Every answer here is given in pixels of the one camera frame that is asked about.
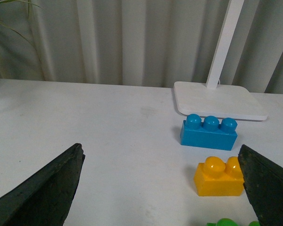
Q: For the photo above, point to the top-camera left gripper black left finger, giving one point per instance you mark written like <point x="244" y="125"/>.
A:
<point x="45" y="198"/>

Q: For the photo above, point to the top-camera left gripper black right finger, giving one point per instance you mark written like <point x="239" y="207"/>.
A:
<point x="263" y="183"/>

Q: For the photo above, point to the yellow two-stud toy block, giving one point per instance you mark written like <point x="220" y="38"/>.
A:
<point x="217" y="178"/>

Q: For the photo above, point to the green toy block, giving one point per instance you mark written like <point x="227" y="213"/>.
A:
<point x="230" y="222"/>

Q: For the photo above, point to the blue three-stud toy block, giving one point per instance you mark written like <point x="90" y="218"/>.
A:
<point x="209" y="132"/>

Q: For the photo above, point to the white desk lamp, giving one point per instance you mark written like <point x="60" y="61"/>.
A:
<point x="212" y="98"/>

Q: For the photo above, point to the grey pleated curtain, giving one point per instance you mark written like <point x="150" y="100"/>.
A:
<point x="153" y="43"/>

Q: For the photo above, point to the green potted plant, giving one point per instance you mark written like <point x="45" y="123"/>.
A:
<point x="16" y="36"/>

